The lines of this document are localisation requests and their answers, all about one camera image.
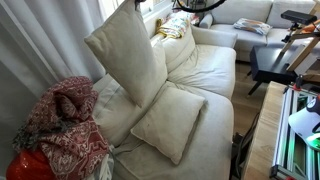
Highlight cream white throw pillow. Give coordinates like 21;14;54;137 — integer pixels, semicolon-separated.
130;81;207;166
83;0;169;108

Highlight multicolour patterned pillow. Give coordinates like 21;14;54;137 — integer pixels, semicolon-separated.
233;17;273;37

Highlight yellow floral blanket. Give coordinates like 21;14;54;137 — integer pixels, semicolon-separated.
154;9;197;39

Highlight light grey sofa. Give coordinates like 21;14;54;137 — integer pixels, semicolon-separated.
198;0;320;63

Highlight white curtain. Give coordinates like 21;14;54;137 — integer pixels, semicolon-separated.
0;0;114;178

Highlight black coffee table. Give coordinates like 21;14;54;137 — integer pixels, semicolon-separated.
247;44;301;96

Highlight cream fabric sofa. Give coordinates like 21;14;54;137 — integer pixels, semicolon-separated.
91;24;239;180

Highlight red patterned blanket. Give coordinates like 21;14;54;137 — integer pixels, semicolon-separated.
12;75;111;180

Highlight wooden stand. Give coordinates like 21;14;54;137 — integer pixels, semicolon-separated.
278;0;320;76

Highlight orange object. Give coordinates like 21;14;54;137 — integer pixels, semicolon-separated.
301;21;320;34

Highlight red black clamp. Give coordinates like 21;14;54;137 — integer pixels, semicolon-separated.
293;74;304;91

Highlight shiny red bag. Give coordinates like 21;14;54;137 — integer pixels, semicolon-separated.
5;148;58;180

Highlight white window frame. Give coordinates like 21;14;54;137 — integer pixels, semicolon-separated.
98;0;176;38

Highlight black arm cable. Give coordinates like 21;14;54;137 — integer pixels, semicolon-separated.
172;0;228;14

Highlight black camera on mount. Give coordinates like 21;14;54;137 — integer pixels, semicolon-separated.
280;9;318;44

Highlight black power cables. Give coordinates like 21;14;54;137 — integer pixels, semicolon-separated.
229;111;261;179

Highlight aluminium rail frame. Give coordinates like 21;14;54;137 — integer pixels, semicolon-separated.
269;84;320;180

